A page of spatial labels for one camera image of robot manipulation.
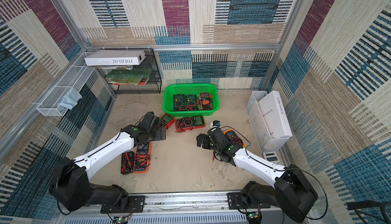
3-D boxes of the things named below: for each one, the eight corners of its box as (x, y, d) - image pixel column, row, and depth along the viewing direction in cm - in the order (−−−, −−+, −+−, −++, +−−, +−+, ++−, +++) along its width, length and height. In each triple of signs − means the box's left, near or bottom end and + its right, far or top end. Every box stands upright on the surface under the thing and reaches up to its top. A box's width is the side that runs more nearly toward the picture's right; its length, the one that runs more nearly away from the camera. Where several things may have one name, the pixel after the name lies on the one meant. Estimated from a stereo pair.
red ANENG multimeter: (176, 133, 100) (176, 130, 97) (174, 122, 105) (174, 119, 102) (205, 127, 102) (205, 123, 99) (202, 117, 107) (202, 113, 105)
